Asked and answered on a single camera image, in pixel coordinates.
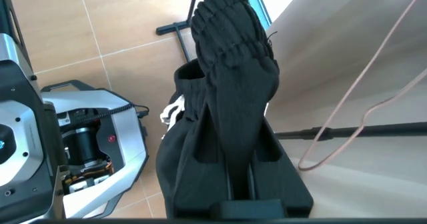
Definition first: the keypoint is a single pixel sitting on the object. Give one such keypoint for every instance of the window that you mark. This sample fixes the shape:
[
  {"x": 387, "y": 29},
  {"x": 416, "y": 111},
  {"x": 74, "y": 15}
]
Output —
[{"x": 263, "y": 4}]

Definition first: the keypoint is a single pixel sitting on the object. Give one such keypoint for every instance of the pink clothes hanger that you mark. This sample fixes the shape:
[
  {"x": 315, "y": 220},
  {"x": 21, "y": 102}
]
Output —
[{"x": 333, "y": 115}]

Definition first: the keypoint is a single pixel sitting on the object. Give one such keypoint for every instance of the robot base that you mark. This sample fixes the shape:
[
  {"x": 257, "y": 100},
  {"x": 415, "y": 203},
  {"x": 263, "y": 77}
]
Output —
[{"x": 26, "y": 134}]

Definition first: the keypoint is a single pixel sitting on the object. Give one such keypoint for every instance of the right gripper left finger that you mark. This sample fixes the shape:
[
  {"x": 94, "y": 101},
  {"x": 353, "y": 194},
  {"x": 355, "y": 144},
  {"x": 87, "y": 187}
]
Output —
[{"x": 190, "y": 190}]

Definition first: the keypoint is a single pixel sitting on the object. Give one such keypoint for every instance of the beige curtain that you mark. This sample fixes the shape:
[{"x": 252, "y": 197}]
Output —
[{"x": 350, "y": 50}]

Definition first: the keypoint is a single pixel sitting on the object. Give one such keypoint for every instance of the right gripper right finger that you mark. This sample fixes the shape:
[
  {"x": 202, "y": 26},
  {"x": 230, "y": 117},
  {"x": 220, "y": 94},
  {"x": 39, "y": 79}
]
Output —
[{"x": 287, "y": 187}]

